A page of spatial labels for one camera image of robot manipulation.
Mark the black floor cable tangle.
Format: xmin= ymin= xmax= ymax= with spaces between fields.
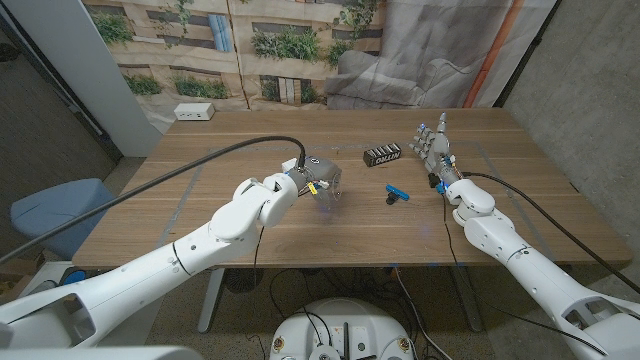
xmin=269 ymin=267 xmax=451 ymax=341

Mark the blue grey stool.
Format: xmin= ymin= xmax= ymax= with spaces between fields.
xmin=9 ymin=178 xmax=117 ymax=261

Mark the thin black left arm wire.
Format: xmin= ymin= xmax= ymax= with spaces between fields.
xmin=252 ymin=225 xmax=266 ymax=274

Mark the black round floor grille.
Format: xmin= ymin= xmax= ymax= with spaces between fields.
xmin=223 ymin=268 xmax=265 ymax=294

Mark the clear glass beaker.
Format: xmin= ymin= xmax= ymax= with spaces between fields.
xmin=310 ymin=169 xmax=345 ymax=209

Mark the brown cardboard box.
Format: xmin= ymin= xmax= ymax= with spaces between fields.
xmin=0 ymin=257 xmax=46 ymax=304

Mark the black Nitro box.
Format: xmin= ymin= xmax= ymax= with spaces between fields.
xmin=362 ymin=142 xmax=403 ymax=168

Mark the blue black foot pedal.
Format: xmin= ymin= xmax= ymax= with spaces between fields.
xmin=60 ymin=268 xmax=90 ymax=287

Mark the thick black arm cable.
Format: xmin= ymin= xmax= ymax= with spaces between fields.
xmin=0 ymin=135 xmax=307 ymax=266
xmin=462 ymin=171 xmax=640 ymax=295

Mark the blue black paper clip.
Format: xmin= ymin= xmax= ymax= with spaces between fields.
xmin=385 ymin=184 xmax=411 ymax=206

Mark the black backdrop pole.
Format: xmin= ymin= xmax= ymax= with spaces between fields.
xmin=493 ymin=0 xmax=560 ymax=109

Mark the printed backdrop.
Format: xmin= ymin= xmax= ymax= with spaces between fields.
xmin=82 ymin=0 xmax=559 ymax=134

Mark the white power strip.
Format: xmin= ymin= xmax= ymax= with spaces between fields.
xmin=173 ymin=102 xmax=216 ymax=122

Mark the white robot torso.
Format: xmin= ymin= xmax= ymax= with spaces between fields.
xmin=268 ymin=298 xmax=416 ymax=360

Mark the white table leg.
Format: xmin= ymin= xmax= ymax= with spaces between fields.
xmin=198 ymin=268 xmax=226 ymax=335

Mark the thin black arm wire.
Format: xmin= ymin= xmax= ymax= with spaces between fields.
xmin=252 ymin=225 xmax=266 ymax=274
xmin=442 ymin=193 xmax=609 ymax=357

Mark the thin black right arm wire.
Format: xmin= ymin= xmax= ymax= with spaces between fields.
xmin=442 ymin=193 xmax=609 ymax=357

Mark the grey table leg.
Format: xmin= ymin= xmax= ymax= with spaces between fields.
xmin=452 ymin=264 xmax=484 ymax=334

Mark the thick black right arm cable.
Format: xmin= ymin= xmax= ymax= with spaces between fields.
xmin=462 ymin=171 xmax=640 ymax=295

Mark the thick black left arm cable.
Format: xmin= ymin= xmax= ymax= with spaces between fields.
xmin=0 ymin=135 xmax=307 ymax=266

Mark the white floor cable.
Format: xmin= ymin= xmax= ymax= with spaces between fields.
xmin=393 ymin=267 xmax=454 ymax=360

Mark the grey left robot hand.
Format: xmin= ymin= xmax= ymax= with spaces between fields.
xmin=287 ymin=155 xmax=344 ymax=197

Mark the white floor board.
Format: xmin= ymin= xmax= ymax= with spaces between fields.
xmin=19 ymin=262 xmax=71 ymax=297

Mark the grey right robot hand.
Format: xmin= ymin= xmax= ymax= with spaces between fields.
xmin=408 ymin=112 xmax=464 ymax=195

